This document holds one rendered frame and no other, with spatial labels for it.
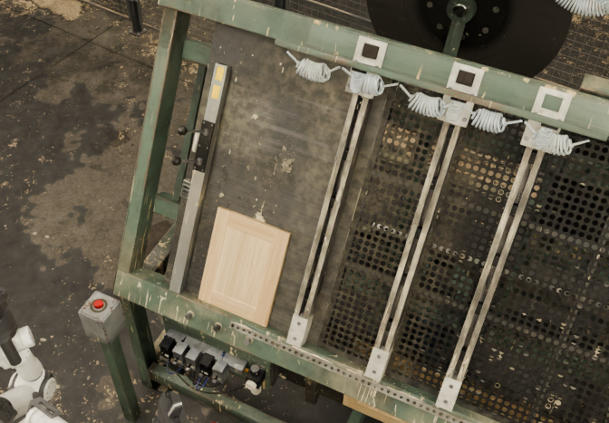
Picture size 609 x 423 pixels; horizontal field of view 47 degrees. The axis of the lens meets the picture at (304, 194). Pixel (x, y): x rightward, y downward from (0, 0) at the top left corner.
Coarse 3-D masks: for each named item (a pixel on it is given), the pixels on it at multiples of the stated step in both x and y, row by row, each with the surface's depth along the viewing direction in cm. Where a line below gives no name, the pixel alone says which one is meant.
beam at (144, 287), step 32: (128, 288) 294; (160, 288) 289; (192, 320) 286; (224, 320) 281; (256, 352) 279; (320, 352) 270; (352, 384) 267; (384, 384) 262; (416, 416) 260; (448, 416) 255; (480, 416) 255
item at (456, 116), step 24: (456, 72) 224; (480, 72) 222; (456, 120) 227; (456, 144) 235; (432, 168) 237; (432, 192) 242; (432, 216) 242; (408, 240) 245; (408, 264) 250; (408, 288) 248; (384, 312) 254; (384, 336) 259; (384, 360) 257
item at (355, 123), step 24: (360, 48) 233; (384, 48) 231; (360, 72) 223; (360, 96) 243; (360, 120) 242; (360, 144) 250; (336, 168) 249; (336, 192) 254; (336, 216) 253; (312, 264) 260; (312, 288) 262; (312, 312) 268; (288, 336) 269
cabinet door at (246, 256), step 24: (216, 216) 276; (240, 216) 272; (216, 240) 278; (240, 240) 275; (264, 240) 271; (288, 240) 268; (216, 264) 281; (240, 264) 277; (264, 264) 273; (216, 288) 283; (240, 288) 279; (264, 288) 275; (240, 312) 281; (264, 312) 277
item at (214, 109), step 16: (224, 64) 261; (224, 80) 261; (208, 96) 264; (224, 96) 265; (208, 112) 266; (208, 160) 271; (192, 176) 274; (192, 192) 275; (192, 208) 277; (192, 224) 278; (192, 240) 282; (176, 256) 284; (176, 272) 285; (176, 288) 287
